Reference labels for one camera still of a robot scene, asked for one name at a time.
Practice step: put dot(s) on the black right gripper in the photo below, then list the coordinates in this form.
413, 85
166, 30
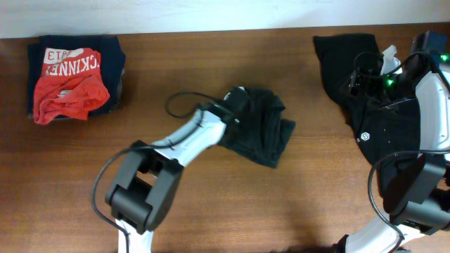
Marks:
371, 76

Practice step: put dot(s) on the dark green t-shirt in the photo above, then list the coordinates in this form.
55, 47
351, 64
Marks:
264, 135

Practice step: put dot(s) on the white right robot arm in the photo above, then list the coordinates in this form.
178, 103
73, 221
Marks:
408, 181

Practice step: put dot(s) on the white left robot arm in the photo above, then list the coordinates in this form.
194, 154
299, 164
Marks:
146, 182

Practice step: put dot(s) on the black polo shirt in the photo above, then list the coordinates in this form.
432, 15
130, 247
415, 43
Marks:
379, 130

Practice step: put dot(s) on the navy folded garment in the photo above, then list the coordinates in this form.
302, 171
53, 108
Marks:
112, 58

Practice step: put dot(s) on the red printed t-shirt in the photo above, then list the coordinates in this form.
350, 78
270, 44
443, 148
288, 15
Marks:
70, 85

